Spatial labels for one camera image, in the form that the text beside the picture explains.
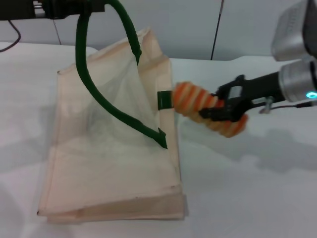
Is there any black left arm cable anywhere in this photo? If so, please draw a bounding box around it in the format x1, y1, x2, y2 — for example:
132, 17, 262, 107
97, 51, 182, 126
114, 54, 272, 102
0, 19, 21, 53

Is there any orange striped bread loaf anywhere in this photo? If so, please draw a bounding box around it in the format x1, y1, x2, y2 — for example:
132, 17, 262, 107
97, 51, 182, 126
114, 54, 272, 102
173, 81, 249, 138

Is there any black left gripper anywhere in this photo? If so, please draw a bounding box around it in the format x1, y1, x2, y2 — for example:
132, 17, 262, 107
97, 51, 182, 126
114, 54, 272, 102
0, 0, 106, 20

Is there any white handbag with green handles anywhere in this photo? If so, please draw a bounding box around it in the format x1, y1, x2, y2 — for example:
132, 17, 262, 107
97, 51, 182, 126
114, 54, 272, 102
36, 0, 187, 223

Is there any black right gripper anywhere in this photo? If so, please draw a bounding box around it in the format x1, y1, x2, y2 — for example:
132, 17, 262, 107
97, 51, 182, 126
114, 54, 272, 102
199, 71, 283, 122

